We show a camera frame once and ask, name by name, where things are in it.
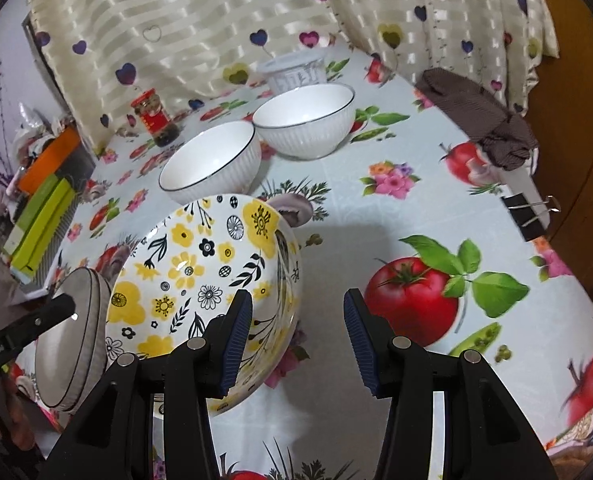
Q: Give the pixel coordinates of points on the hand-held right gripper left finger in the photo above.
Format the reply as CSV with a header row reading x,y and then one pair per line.
x,y
236,340

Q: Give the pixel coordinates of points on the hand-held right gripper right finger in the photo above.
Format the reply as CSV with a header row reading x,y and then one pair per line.
x,y
359,340

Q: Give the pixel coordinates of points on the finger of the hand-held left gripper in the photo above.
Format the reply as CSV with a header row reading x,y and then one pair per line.
x,y
46,317

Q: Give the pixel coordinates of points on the small white black-rimmed plate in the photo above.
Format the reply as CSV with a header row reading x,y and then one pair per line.
x,y
64,355

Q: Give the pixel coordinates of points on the yellow floral ceramic bowl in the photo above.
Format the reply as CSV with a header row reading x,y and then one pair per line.
x,y
191,270

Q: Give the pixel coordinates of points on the white ribbed bowl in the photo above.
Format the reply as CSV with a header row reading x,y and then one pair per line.
x,y
211,160
306,120

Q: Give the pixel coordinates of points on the lime green flat box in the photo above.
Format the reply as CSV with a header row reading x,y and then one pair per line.
x,y
46,235

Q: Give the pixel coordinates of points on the light green flat box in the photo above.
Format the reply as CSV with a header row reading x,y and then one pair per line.
x,y
31,215

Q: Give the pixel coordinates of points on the vegetable-print tablecloth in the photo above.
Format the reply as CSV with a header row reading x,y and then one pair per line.
x,y
356,210

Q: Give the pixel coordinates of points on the orange box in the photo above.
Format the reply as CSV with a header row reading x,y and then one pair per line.
x,y
46,160

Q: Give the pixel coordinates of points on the clear plastic bag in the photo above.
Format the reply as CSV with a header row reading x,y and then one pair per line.
x,y
41,122

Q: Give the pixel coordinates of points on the black binder clip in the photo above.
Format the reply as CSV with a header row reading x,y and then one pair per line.
x,y
523,205

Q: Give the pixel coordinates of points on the red-labelled sauce jar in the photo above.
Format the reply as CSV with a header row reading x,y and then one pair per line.
x,y
155,117

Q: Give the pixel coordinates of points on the brown ribbed cloth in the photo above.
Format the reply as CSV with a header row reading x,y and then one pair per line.
x,y
481,115

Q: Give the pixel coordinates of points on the white plastic cup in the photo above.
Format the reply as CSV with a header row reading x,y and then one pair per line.
x,y
294,72

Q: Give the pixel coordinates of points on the wooden door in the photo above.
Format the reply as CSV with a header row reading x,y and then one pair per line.
x,y
581,110

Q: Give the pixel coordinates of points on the heart-print cream curtain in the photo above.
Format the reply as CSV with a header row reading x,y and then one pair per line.
x,y
226,10

